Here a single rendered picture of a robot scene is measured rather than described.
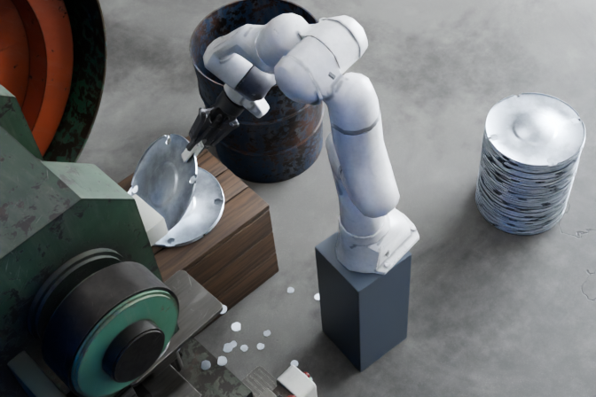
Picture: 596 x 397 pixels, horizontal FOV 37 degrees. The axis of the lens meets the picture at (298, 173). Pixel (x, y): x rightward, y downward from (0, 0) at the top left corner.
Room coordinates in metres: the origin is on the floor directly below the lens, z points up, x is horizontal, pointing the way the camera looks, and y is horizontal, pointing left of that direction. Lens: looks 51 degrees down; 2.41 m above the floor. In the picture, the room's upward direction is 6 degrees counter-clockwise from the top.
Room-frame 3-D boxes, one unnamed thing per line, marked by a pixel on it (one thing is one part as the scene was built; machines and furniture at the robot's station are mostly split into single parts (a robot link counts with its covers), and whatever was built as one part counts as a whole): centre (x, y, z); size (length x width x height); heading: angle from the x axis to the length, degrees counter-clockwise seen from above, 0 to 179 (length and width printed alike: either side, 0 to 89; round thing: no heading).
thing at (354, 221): (1.34, -0.14, 0.71); 0.18 x 0.11 x 0.25; 16
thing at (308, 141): (2.10, 0.09, 0.24); 0.42 x 0.42 x 0.48
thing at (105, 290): (0.64, 0.31, 1.31); 0.22 x 0.12 x 0.22; 131
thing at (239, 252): (1.59, 0.36, 0.18); 0.40 x 0.38 x 0.35; 127
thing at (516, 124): (1.74, -0.72, 0.35); 0.29 x 0.29 x 0.01
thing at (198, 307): (0.95, 0.32, 0.72); 0.25 x 0.14 x 0.14; 131
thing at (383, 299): (1.30, -0.15, 0.23); 0.18 x 0.18 x 0.45; 33
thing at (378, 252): (1.33, -0.18, 0.52); 0.22 x 0.19 x 0.14; 123
